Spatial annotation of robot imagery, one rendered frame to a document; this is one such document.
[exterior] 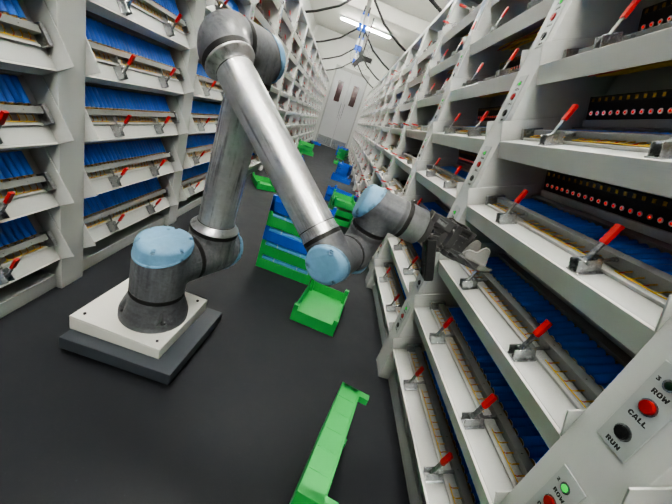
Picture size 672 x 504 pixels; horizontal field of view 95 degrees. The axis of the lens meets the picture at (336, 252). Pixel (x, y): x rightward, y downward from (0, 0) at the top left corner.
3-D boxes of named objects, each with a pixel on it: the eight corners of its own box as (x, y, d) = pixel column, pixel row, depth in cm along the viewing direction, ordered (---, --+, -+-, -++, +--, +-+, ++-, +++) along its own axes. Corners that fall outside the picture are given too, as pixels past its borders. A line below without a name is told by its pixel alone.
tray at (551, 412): (554, 457, 45) (568, 411, 42) (437, 272, 101) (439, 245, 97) (698, 454, 44) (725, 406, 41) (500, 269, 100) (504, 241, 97)
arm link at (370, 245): (321, 261, 77) (344, 220, 72) (341, 250, 87) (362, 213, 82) (351, 283, 75) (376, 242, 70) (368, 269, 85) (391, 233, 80)
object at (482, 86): (516, 89, 88) (524, 31, 83) (449, 101, 144) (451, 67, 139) (590, 83, 87) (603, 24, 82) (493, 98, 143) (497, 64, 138)
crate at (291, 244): (262, 238, 158) (265, 224, 155) (275, 228, 176) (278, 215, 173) (316, 259, 157) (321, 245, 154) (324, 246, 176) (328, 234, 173)
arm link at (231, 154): (169, 264, 103) (214, 2, 73) (211, 251, 118) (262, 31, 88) (201, 288, 99) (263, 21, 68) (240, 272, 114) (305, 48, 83)
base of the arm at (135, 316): (101, 320, 88) (102, 292, 83) (144, 286, 105) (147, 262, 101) (166, 342, 89) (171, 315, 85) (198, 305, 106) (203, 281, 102)
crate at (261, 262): (255, 265, 164) (258, 252, 161) (268, 252, 182) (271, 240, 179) (307, 285, 163) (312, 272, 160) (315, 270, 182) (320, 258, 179)
